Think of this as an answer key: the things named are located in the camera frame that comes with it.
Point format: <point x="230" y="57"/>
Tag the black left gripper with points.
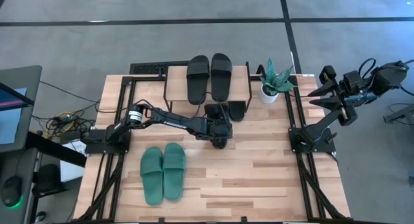
<point x="223" y="128"/>

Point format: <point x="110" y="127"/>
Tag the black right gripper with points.
<point x="344" y="96"/>

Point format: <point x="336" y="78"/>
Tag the black rubber slide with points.
<point x="198" y="85"/>
<point x="221" y="81"/>
<point x="219" y="144"/>
<point x="237" y="112"/>

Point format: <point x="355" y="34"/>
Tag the green rubber slide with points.
<point x="151" y="175"/>
<point x="173" y="172"/>

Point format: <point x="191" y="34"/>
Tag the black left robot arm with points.
<point x="174" y="123"/>

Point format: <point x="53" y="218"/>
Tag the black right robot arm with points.
<point x="330" y="120"/>

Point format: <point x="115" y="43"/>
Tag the green plant in white pot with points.
<point x="275" y="80"/>

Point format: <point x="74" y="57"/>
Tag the grey metal floor stand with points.
<point x="401" y="114"/>

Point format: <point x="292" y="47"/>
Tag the black perforated panel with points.
<point x="145" y="68"/>

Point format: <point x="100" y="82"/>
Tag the black power box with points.
<point x="72" y="137"/>

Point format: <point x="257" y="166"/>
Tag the white box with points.
<point x="71" y="169"/>

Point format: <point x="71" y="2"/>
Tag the black desk beam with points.
<point x="55" y="149"/>

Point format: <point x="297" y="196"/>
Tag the grey side desk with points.
<point x="27" y="172"/>

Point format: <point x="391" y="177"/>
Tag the small black round object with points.
<point x="40" y="216"/>

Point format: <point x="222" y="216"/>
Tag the dark computer monitor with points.
<point x="19" y="120"/>

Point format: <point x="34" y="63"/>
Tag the black computer mouse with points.
<point x="11" y="191"/>

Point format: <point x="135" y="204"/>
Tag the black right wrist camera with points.
<point x="352" y="79"/>

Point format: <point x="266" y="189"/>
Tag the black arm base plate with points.
<point x="97" y="148"/>
<point x="326" y="148"/>

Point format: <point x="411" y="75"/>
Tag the wooden shelf with black frame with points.
<point x="176" y="85"/>

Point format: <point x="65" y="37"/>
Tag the black aluminium table frame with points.
<point x="126" y="80"/>

